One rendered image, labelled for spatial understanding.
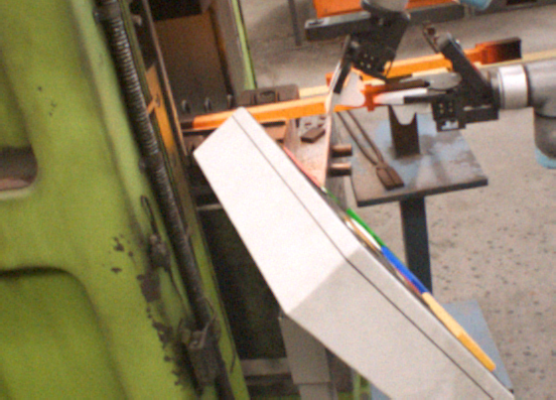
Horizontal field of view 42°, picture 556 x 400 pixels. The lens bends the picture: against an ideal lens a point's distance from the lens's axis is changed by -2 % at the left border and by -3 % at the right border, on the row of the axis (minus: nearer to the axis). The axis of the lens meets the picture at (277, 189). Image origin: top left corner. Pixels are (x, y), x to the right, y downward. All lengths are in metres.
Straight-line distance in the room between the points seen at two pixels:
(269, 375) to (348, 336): 0.88
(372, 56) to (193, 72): 0.47
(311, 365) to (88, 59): 0.43
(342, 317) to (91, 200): 0.45
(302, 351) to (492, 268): 1.77
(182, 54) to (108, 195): 0.67
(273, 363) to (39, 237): 0.63
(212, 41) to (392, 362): 1.01
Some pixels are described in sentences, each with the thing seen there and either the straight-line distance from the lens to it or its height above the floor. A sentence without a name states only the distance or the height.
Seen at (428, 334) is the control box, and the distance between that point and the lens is 0.66.
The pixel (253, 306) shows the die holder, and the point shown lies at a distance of 1.41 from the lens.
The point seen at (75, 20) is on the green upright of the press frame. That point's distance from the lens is 0.88.
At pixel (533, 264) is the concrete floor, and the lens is 2.57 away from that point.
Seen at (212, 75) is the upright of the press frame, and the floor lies 1.01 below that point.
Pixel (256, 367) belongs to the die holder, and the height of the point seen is 0.53.
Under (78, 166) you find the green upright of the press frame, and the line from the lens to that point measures 0.94.
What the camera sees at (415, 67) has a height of 0.94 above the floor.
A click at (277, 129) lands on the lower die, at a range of 1.30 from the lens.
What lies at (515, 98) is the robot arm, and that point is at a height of 1.00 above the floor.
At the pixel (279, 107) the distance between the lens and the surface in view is 1.32.
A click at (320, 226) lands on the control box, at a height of 1.19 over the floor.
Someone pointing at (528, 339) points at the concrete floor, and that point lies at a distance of 2.28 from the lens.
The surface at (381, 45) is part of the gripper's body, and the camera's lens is 1.26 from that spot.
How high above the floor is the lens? 1.52
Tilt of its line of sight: 29 degrees down
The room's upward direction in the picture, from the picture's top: 12 degrees counter-clockwise
